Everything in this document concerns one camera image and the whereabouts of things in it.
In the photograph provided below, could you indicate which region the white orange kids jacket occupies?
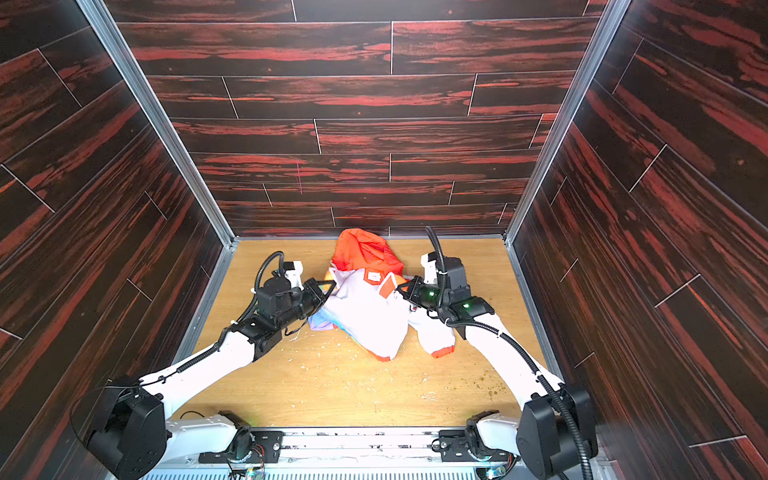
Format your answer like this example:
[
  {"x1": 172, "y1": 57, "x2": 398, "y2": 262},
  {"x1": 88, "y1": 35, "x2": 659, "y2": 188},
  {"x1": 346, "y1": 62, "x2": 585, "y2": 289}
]
[{"x1": 309, "y1": 228, "x2": 456, "y2": 362}]

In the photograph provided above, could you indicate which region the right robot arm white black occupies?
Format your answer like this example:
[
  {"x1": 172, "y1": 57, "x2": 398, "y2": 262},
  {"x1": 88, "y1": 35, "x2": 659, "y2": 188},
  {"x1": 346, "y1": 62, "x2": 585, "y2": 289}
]
[{"x1": 397, "y1": 277, "x2": 598, "y2": 479}]

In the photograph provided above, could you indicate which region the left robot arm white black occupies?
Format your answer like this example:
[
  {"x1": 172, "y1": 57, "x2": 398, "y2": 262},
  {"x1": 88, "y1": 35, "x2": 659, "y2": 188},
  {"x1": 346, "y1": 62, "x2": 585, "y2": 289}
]
[{"x1": 83, "y1": 278, "x2": 335, "y2": 479}]

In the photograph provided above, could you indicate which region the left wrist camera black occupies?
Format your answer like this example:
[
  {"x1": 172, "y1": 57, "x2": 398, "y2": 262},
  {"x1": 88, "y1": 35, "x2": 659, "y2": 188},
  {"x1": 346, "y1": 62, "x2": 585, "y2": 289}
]
[{"x1": 282, "y1": 261, "x2": 303, "y2": 289}]

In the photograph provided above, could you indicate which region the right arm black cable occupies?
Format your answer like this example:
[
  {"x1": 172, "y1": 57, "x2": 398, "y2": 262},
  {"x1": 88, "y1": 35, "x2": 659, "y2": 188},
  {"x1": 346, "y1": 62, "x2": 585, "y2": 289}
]
[{"x1": 424, "y1": 225, "x2": 595, "y2": 480}]

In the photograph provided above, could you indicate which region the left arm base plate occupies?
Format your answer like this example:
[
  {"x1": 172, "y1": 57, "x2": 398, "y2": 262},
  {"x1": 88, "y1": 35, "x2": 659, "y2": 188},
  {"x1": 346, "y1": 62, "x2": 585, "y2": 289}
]
[{"x1": 198, "y1": 429, "x2": 284, "y2": 466}]

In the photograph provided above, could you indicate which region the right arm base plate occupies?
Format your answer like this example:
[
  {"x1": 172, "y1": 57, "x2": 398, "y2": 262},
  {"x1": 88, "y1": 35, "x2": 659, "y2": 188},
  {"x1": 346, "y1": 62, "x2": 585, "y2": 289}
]
[{"x1": 431, "y1": 428, "x2": 479, "y2": 462}]

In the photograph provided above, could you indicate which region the aluminium front rail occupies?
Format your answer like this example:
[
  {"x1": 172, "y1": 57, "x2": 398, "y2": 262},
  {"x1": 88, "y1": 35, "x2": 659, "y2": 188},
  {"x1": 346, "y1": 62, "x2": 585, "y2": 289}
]
[{"x1": 107, "y1": 427, "x2": 619, "y2": 480}]

